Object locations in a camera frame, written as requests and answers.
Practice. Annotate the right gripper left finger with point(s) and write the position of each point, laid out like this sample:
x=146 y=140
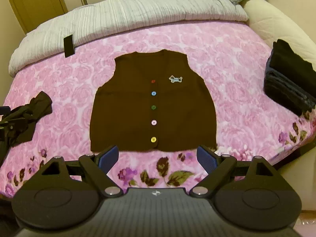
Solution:
x=95 y=169

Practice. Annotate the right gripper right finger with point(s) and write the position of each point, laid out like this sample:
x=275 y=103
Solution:
x=219 y=170

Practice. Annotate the brown knit button vest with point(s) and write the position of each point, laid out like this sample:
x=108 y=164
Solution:
x=154 y=101

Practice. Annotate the folded dark clothes stack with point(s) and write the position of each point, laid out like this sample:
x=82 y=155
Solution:
x=289 y=79

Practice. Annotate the black crumpled garment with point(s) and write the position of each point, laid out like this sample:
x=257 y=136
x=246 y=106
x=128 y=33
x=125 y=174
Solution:
x=18 y=125

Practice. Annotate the small black rectangular device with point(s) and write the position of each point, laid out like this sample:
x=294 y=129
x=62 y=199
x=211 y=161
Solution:
x=69 y=49

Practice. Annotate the white ribbed quilt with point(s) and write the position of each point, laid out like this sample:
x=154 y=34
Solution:
x=94 y=21

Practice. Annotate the cream padded headboard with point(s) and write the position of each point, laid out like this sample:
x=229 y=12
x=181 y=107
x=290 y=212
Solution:
x=272 y=24

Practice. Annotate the brown wooden door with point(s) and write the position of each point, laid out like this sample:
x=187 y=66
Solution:
x=32 y=13

